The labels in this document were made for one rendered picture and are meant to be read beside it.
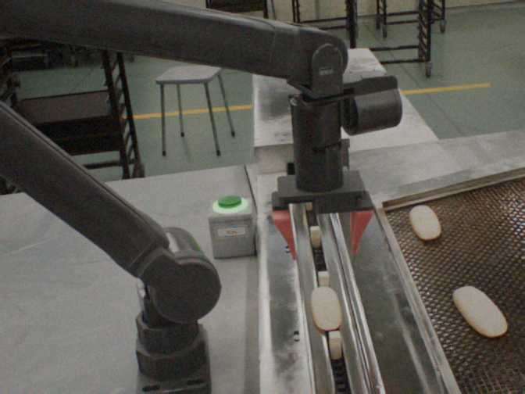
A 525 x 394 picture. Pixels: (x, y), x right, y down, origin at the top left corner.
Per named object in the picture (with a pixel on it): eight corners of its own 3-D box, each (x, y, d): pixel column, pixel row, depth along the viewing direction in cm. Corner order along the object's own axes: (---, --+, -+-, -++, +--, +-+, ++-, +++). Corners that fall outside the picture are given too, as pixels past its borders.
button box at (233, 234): (216, 256, 117) (208, 197, 113) (262, 252, 117) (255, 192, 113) (214, 280, 110) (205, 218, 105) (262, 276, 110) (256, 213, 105)
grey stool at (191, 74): (236, 135, 428) (227, 63, 410) (219, 155, 396) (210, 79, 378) (181, 136, 437) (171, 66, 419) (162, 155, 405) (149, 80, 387)
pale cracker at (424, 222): (405, 211, 102) (404, 205, 101) (431, 205, 101) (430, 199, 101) (417, 243, 92) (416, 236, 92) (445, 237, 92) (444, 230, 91)
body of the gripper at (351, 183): (366, 204, 79) (365, 145, 76) (279, 212, 80) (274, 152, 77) (358, 183, 85) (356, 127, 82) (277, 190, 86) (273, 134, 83)
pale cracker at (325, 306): (308, 290, 92) (307, 283, 92) (335, 288, 92) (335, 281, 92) (314, 333, 83) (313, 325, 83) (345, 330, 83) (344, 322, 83)
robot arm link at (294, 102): (281, 89, 79) (301, 100, 74) (335, 79, 81) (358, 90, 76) (286, 145, 82) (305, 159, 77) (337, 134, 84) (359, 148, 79)
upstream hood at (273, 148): (255, 50, 245) (253, 26, 241) (305, 45, 244) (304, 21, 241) (257, 182, 130) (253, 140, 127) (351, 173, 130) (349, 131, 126)
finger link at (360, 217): (375, 265, 83) (373, 194, 79) (316, 270, 83) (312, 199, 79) (367, 239, 89) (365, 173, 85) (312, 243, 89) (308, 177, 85)
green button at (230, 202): (219, 205, 111) (217, 195, 111) (243, 202, 111) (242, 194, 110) (217, 215, 108) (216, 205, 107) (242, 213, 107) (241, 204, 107)
